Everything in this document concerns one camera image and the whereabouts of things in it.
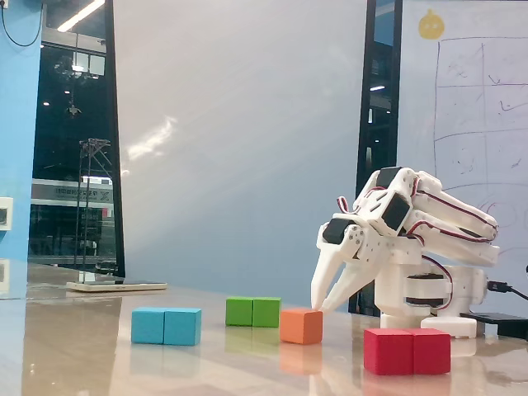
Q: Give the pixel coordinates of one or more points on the whiteboard with drawn grid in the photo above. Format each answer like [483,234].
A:
[462,103]

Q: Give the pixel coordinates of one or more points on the black flat power box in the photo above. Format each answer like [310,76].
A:
[503,323]

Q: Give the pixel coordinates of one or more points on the red long block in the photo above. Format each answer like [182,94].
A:
[406,352]

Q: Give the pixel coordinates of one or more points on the green long block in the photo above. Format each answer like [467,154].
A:
[252,312]

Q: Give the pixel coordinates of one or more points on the wide black window post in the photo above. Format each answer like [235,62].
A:
[377,103]

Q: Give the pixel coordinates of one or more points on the yellow round sticker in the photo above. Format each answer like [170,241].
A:
[431,26]

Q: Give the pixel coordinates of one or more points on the ceiling light strip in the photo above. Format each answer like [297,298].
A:
[80,15]

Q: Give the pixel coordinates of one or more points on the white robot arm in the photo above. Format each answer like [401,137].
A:
[453,214]

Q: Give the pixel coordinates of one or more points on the white wall socket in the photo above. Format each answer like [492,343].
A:
[5,213]

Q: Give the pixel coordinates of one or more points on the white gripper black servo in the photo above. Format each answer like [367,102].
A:
[330,249]

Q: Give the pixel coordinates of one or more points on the small orange cube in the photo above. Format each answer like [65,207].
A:
[299,328]

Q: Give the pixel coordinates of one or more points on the blue long block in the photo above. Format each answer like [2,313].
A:
[165,328]

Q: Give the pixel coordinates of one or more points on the narrow black window post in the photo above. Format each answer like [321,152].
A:
[112,123]

